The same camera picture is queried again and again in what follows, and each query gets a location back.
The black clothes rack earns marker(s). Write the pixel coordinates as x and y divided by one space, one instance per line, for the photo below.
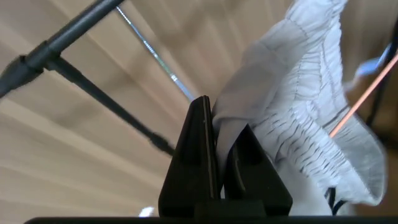
77 25

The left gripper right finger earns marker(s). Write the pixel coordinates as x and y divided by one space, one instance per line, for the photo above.
255 183

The pale grey shorts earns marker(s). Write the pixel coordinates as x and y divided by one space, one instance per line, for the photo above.
295 93

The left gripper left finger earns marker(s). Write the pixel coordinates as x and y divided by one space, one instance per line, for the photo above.
189 186

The pink clothes hanger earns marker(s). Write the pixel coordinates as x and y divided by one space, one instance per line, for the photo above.
360 102

